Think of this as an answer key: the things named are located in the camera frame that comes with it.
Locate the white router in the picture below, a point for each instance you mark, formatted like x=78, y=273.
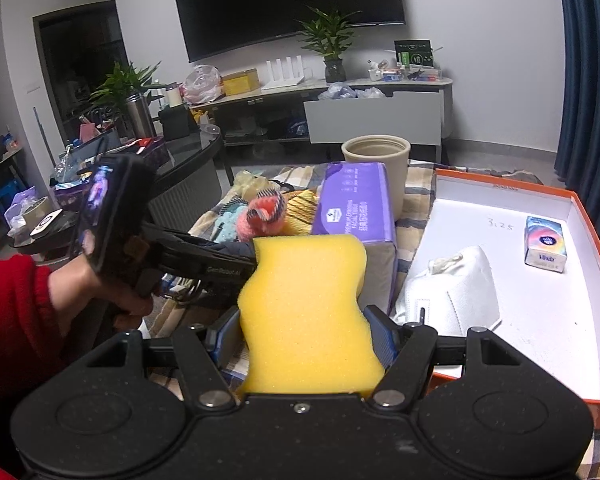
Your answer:
x=287, y=77

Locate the yellow box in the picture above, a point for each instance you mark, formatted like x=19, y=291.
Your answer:
x=240, y=82

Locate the crumpled plastic bags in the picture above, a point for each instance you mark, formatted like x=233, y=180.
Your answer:
x=350, y=93

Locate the potted plant in dark vase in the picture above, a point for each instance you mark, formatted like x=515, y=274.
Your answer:
x=330, y=40

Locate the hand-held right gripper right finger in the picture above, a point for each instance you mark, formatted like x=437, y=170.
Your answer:
x=384, y=336

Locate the blue curtain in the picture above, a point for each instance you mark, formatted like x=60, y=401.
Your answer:
x=592, y=85

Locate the person's left forearm red sleeve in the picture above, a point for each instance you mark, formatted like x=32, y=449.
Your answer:
x=15, y=330

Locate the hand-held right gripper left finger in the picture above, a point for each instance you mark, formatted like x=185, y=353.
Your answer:
x=226, y=336

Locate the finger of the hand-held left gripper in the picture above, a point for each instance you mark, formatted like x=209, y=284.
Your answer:
x=225, y=250

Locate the clear organiser with small supplies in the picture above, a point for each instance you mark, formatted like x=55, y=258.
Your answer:
x=405, y=74

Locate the plaid blanket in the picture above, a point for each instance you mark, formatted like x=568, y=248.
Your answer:
x=420, y=195

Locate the clear pink plastic bag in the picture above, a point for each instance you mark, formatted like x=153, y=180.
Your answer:
x=202, y=85

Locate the beige ribbed pot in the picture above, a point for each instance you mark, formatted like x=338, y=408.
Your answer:
x=377, y=160

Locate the cream fluffy cloth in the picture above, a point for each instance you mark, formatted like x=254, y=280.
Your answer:
x=252, y=182

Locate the black wall television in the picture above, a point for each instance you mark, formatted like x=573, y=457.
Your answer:
x=285, y=5

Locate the leafy green houseplant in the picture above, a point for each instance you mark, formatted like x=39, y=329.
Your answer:
x=125, y=85

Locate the roll of tape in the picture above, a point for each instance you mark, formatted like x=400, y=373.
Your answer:
x=36, y=211

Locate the person's left hand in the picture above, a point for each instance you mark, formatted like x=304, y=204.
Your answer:
x=95, y=292

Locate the black glass table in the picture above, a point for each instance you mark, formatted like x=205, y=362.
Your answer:
x=190, y=160

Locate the black square box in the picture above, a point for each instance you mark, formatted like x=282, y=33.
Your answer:
x=177, y=122

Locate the yellow sponge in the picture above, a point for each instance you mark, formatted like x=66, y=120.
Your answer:
x=305, y=310

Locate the black and green box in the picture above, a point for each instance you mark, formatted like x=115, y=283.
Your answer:
x=414, y=54

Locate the white television stand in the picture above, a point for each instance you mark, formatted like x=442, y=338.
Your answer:
x=280, y=110

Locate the purple tissue pack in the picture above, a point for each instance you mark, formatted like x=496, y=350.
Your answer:
x=355, y=205

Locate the steel thermos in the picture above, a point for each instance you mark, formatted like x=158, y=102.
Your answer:
x=140, y=115

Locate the white face mask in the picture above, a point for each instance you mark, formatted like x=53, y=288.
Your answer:
x=455, y=290

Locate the white open drawer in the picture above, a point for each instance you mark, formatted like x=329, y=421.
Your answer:
x=375, y=120

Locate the small colourful tissue packet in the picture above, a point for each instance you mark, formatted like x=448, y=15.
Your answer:
x=546, y=242

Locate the orange box with white inside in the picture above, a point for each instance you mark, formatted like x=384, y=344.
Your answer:
x=540, y=320

